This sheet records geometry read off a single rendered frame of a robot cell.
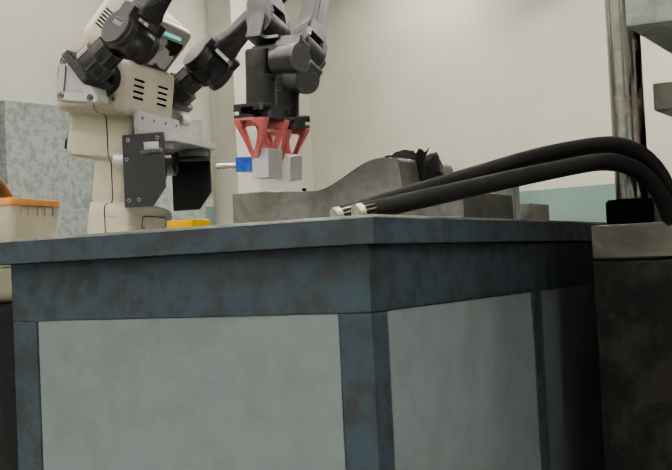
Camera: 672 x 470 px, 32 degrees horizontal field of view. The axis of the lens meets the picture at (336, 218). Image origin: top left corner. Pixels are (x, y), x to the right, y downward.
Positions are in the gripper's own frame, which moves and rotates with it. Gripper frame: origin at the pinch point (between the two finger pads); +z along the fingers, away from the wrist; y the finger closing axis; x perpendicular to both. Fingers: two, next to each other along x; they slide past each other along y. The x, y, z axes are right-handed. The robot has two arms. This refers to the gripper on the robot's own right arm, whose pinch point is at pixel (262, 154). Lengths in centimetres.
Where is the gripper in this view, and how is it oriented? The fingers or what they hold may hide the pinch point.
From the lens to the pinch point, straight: 220.6
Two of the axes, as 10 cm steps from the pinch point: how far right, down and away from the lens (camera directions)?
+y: 4.8, 0.1, 8.8
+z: 0.2, 10.0, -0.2
